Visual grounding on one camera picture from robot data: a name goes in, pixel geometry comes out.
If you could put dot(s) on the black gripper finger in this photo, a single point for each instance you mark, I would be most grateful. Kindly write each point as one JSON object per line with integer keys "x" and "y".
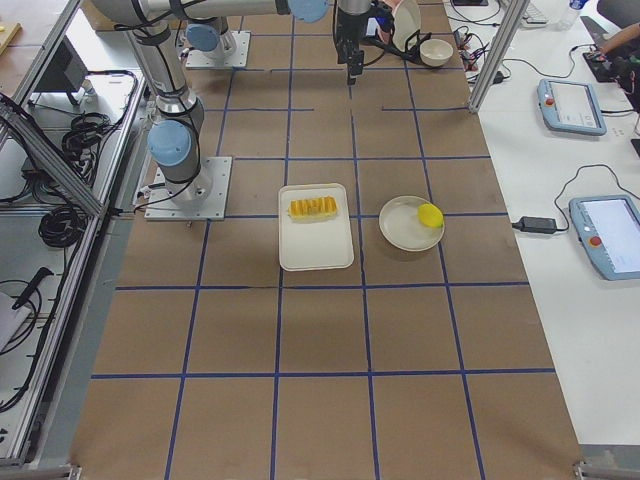
{"x": 355, "y": 65}

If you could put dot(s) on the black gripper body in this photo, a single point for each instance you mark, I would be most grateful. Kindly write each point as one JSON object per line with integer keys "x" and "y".
{"x": 345, "y": 31}

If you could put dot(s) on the pink plate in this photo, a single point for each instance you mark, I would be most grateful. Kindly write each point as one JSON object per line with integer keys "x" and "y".
{"x": 384, "y": 15}

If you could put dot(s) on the sliced yellow bread loaf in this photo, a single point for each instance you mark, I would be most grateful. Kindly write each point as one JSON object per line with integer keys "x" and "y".
{"x": 313, "y": 209}

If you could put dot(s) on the cream round plate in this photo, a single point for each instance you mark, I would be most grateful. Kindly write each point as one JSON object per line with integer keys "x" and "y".
{"x": 399, "y": 224}

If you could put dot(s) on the black dish rack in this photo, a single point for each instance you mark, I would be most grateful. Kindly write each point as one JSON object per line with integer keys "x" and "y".
{"x": 408, "y": 51}

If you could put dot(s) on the cream bowl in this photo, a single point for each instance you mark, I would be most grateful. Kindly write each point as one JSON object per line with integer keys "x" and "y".
{"x": 435, "y": 52}

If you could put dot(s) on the yellow lemon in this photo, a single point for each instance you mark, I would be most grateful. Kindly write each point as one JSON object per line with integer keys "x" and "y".
{"x": 430, "y": 215}

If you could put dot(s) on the white rectangular tray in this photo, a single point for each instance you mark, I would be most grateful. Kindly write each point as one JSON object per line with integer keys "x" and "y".
{"x": 314, "y": 243}

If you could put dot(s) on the white keyboard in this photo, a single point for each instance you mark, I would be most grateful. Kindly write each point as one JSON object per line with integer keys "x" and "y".
{"x": 532, "y": 17}

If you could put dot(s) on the far teach pendant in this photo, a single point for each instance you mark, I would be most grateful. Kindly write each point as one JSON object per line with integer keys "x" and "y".
{"x": 570, "y": 107}

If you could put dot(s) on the teach pendant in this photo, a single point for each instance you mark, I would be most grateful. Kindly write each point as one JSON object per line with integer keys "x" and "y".
{"x": 608, "y": 229}
{"x": 570, "y": 107}

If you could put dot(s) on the plastic water bottle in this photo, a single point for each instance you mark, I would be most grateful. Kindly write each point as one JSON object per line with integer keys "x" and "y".
{"x": 571, "y": 14}

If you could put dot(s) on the black power adapter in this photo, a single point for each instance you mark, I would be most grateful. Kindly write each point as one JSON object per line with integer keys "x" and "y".
{"x": 539, "y": 225}

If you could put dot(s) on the black monitor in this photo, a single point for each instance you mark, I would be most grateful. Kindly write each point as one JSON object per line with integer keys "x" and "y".
{"x": 65, "y": 73}

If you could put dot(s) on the near teach pendant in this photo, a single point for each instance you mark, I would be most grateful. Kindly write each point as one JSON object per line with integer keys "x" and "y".
{"x": 608, "y": 229}

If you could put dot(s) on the aluminium frame post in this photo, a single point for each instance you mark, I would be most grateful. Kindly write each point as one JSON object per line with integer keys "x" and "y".
{"x": 499, "y": 46}

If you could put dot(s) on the aluminium frame rail left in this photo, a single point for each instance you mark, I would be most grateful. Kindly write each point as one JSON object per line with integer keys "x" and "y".
{"x": 24, "y": 129}

